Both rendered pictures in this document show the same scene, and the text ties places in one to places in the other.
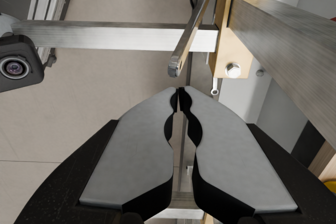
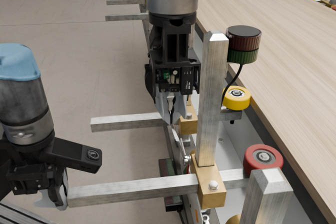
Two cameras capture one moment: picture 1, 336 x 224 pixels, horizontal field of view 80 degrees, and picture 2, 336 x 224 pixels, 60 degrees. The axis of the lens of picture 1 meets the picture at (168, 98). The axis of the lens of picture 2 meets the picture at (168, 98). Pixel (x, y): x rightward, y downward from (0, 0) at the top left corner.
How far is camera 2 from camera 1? 0.55 m
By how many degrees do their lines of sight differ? 90
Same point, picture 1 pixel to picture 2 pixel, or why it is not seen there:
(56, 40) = (95, 191)
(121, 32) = (137, 181)
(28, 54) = (100, 153)
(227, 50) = (204, 177)
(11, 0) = not seen: outside the picture
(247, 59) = (218, 180)
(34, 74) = (99, 161)
